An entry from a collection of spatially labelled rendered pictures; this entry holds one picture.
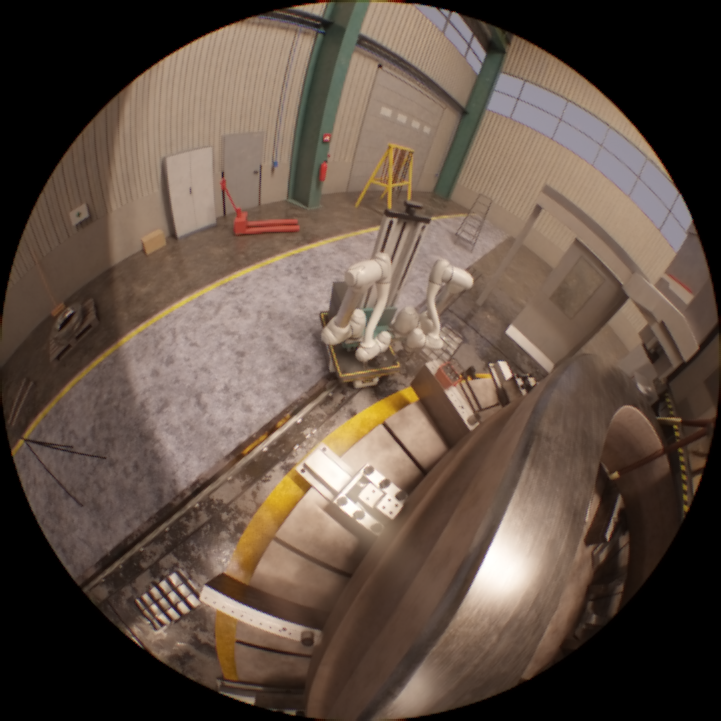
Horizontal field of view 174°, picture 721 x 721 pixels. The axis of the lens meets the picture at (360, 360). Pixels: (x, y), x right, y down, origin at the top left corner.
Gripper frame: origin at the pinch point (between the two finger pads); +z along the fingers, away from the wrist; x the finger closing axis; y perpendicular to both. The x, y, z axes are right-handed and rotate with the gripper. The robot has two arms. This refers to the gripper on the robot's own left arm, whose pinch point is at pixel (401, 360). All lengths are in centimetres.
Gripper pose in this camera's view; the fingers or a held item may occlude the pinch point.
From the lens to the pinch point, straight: 207.3
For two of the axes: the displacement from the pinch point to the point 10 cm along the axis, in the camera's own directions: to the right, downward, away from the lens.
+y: 3.1, 8.1, -5.0
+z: -2.1, 5.7, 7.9
